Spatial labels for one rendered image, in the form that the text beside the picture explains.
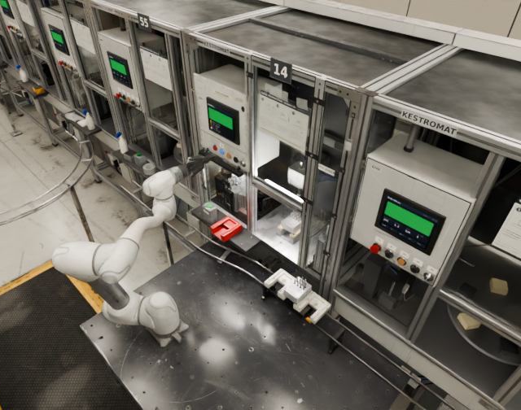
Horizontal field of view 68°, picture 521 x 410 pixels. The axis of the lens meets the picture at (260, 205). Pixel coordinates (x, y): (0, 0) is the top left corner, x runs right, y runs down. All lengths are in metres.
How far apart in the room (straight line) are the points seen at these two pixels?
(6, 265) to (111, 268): 2.58
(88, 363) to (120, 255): 1.63
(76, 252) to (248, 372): 1.06
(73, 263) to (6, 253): 2.57
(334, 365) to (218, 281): 0.86
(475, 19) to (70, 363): 5.02
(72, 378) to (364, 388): 1.96
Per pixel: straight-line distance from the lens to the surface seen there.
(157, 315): 2.13
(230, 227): 2.44
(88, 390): 3.07
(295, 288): 2.15
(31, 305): 3.68
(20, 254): 4.17
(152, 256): 3.68
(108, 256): 1.65
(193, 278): 2.54
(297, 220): 2.39
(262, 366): 2.18
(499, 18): 5.08
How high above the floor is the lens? 2.62
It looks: 40 degrees down
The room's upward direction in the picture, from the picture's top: 1 degrees clockwise
